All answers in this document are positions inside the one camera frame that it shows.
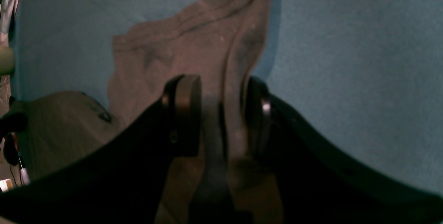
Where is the grey-green mug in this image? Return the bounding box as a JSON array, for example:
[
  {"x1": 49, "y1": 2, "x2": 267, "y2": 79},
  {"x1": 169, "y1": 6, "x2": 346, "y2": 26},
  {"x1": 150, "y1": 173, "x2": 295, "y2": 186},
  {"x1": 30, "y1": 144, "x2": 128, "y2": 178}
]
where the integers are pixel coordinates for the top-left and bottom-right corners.
[{"x1": 0, "y1": 46, "x2": 15, "y2": 76}]

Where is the grey T-shirt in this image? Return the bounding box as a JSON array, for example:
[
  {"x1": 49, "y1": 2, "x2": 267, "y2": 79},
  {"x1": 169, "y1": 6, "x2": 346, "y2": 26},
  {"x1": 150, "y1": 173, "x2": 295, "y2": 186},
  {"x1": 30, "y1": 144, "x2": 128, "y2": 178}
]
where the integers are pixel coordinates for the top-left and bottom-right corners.
[{"x1": 13, "y1": 0, "x2": 284, "y2": 224}]

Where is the white marker pen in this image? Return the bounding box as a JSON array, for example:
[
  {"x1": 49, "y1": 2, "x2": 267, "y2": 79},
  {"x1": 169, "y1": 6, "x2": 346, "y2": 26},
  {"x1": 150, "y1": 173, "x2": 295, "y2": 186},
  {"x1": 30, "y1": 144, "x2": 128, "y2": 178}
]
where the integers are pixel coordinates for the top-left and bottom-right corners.
[{"x1": 18, "y1": 156, "x2": 30, "y2": 186}]

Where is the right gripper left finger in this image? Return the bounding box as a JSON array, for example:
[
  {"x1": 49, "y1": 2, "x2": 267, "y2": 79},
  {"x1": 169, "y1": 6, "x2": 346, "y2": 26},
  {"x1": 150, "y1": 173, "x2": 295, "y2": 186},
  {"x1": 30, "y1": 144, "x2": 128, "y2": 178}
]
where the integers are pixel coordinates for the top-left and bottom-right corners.
[{"x1": 1, "y1": 74, "x2": 201, "y2": 224}]

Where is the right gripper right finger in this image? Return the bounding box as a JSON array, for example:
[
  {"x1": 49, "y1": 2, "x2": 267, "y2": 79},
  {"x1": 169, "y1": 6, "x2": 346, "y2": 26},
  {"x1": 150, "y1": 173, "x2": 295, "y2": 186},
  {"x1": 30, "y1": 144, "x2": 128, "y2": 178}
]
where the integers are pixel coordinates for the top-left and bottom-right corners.
[{"x1": 243, "y1": 76, "x2": 442, "y2": 224}]

